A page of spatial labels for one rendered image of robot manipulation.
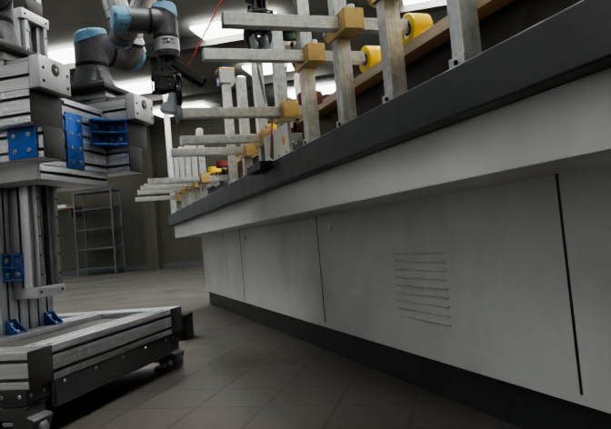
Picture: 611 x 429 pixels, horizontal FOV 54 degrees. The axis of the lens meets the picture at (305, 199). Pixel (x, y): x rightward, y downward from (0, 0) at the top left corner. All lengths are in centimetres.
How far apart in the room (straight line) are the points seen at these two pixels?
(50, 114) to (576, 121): 139
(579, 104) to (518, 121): 12
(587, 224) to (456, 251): 41
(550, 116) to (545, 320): 49
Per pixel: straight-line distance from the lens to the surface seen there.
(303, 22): 146
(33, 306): 218
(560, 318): 124
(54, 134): 184
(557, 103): 90
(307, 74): 174
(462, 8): 107
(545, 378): 131
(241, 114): 188
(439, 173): 114
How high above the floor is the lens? 45
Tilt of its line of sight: 3 degrees up
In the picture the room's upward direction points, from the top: 5 degrees counter-clockwise
